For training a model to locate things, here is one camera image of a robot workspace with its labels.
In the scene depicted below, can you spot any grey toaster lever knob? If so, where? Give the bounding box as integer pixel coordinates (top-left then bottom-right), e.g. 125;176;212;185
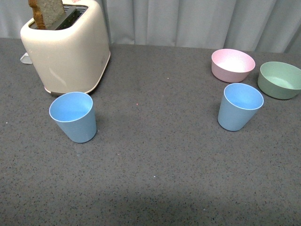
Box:
20;52;32;65

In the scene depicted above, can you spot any slice of toast bread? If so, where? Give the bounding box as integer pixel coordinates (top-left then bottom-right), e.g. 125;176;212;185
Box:
28;0;65;30

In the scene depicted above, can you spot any pink bowl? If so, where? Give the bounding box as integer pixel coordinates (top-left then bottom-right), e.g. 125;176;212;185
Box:
211;48;255;83

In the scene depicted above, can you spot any green bowl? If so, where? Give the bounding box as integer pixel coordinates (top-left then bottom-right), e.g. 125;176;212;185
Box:
257;61;301;100

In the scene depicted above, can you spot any cream white toaster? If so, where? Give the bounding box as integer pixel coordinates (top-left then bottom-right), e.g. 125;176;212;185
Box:
20;0;111;95

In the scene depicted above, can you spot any blue cup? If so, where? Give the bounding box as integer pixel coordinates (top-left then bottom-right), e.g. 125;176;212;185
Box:
218;83;264;131
49;92;97;143

